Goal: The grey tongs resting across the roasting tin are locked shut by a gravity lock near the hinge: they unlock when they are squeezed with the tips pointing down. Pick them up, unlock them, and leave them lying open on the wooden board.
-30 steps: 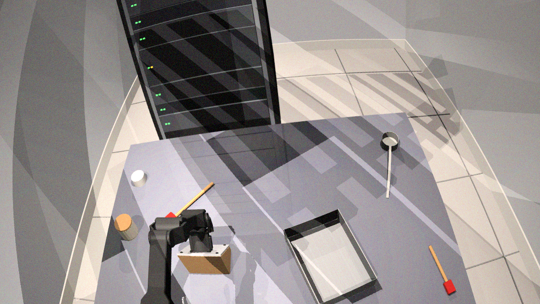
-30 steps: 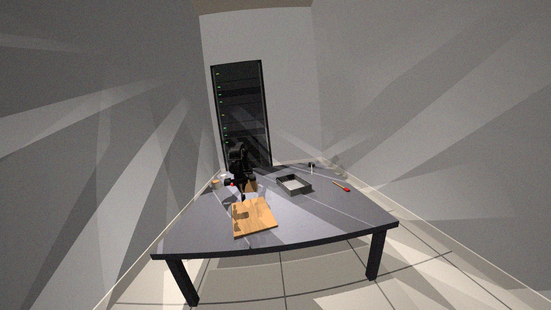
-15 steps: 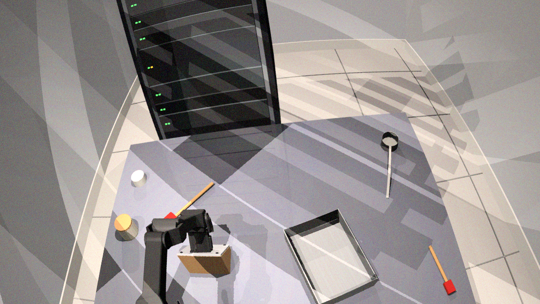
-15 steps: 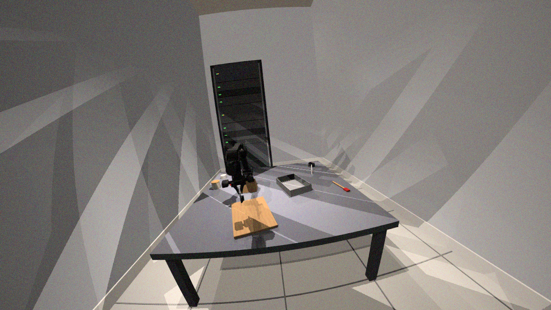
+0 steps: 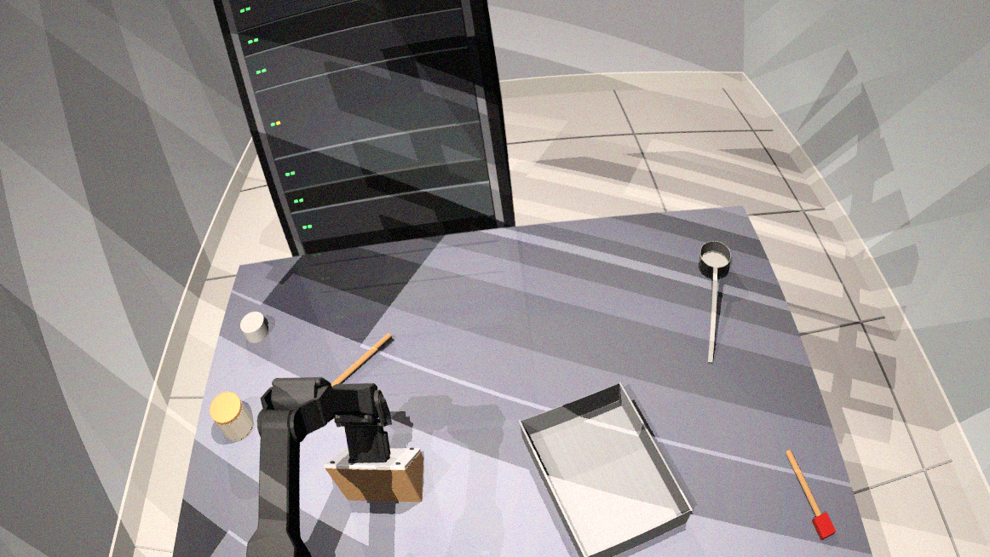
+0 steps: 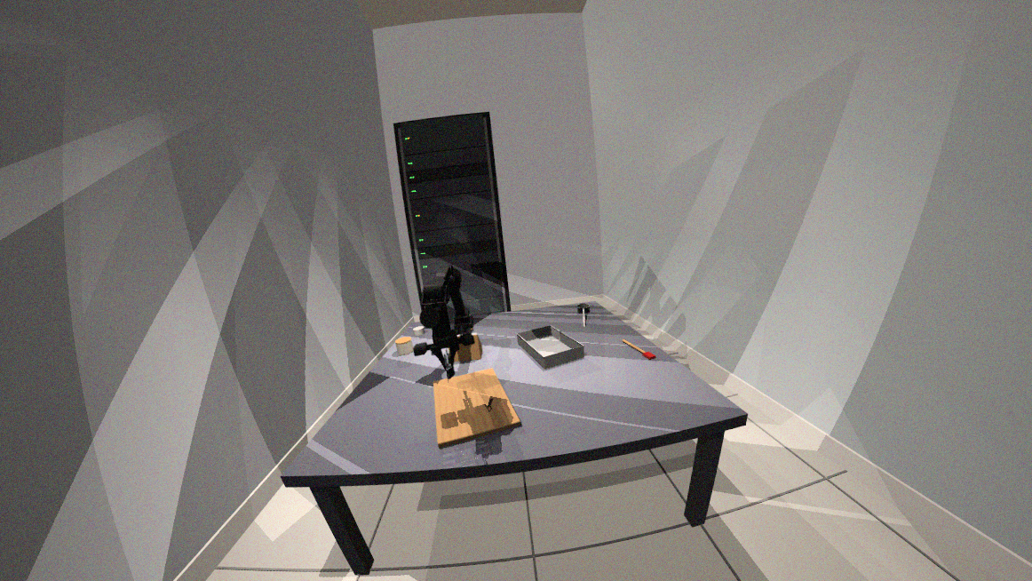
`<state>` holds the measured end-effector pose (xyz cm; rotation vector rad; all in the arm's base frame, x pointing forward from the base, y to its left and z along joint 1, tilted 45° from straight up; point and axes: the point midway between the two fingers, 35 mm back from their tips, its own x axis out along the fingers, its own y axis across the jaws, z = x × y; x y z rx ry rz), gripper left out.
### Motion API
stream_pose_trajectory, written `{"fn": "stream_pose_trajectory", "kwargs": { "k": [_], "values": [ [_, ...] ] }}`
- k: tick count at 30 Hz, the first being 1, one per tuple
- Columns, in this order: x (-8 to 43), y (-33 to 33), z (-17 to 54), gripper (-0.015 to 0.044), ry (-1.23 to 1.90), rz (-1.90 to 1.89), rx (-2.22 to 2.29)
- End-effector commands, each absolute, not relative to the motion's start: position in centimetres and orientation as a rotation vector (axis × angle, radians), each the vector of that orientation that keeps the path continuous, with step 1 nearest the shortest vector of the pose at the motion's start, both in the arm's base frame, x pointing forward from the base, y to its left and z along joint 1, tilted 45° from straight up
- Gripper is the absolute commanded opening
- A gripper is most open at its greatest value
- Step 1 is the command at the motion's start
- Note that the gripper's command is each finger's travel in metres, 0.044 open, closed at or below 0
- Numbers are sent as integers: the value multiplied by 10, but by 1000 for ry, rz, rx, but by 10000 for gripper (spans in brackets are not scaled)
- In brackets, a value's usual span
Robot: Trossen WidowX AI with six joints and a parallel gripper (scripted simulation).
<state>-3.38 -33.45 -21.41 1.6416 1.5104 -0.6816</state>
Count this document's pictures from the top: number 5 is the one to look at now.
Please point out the white cylinder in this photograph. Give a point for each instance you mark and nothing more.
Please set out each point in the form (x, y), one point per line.
(254, 327)

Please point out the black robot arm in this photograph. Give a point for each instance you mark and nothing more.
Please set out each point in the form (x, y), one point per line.
(291, 409)

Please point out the grey cylindrical jar with orange lid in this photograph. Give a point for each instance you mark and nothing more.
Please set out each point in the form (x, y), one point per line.
(231, 416)

